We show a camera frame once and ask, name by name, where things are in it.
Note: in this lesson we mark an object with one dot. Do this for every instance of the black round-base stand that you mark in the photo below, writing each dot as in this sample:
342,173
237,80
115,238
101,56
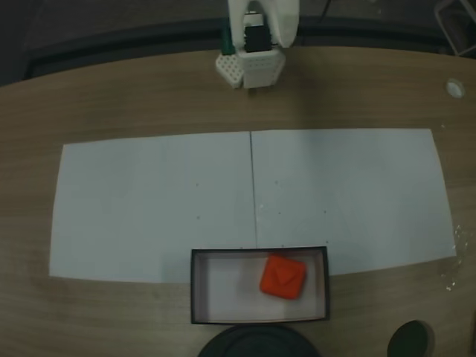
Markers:
256,344

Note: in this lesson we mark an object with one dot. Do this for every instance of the white paper sheet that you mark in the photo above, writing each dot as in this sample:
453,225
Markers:
353,197
148,208

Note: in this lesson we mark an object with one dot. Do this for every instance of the orange cube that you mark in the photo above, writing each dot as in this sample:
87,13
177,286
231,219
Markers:
283,277

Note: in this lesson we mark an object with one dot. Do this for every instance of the small white round cap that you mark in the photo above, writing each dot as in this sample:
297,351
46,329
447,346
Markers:
455,88

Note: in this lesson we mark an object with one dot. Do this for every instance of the dark round coaster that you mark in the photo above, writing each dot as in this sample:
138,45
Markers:
409,340

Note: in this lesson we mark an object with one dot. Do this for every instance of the dark brown open box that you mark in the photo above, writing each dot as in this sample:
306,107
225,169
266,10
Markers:
201,290

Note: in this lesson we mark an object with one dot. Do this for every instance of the grey metal chair frame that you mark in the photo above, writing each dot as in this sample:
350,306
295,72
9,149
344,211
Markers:
455,26

